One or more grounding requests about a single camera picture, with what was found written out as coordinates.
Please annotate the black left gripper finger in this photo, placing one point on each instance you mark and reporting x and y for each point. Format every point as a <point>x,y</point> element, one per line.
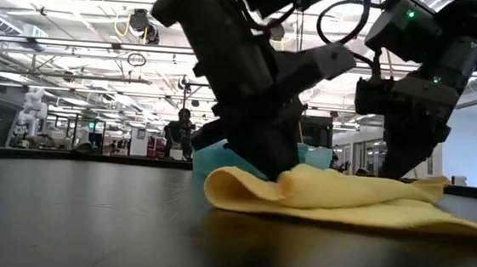
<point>267,148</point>
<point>210,133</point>

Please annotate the teal plastic bin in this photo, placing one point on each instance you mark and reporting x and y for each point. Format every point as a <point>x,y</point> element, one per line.
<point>206,161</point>

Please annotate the black monitor screen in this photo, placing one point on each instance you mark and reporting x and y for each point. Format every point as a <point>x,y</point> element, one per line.
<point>317,133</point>

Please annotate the white robot figure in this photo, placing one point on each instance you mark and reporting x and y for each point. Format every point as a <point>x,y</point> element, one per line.
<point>31,108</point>

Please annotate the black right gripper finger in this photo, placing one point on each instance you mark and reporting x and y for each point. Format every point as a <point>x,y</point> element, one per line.
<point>407,155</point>

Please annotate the black metal frame rig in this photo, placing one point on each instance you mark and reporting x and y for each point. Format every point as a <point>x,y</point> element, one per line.
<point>184,95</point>

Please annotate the yellow microfiber towel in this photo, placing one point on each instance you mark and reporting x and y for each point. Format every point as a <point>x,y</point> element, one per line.
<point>344,201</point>

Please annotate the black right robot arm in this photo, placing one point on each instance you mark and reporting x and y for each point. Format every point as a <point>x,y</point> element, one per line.
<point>451,26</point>

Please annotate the person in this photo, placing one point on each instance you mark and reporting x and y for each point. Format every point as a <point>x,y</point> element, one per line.
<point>179,133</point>

